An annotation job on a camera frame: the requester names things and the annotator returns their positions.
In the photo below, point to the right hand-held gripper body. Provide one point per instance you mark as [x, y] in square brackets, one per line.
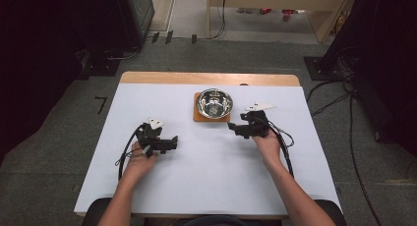
[257, 123]

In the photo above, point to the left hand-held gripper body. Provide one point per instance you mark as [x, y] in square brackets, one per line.
[151, 137]

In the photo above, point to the stainless steel bowl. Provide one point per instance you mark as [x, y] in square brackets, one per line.
[214, 103]

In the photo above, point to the person's right hand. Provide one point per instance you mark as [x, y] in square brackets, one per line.
[268, 149]

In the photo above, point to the person's left hand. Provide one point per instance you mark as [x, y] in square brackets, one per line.
[141, 163]

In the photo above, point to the square wooden coaster board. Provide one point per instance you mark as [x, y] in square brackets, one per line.
[200, 116]

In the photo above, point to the white table cover sheet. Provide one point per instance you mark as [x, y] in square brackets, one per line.
[209, 173]

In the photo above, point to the wooden table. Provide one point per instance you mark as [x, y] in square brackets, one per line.
[209, 78]

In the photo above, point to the red shoes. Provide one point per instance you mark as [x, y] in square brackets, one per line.
[278, 12]

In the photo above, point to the dark glass-front cabinet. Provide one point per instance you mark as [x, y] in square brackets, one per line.
[139, 13]

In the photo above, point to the black curtain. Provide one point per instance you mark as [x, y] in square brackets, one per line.
[387, 55]
[42, 55]

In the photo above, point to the black stand base plate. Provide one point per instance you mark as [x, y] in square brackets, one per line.
[316, 70]

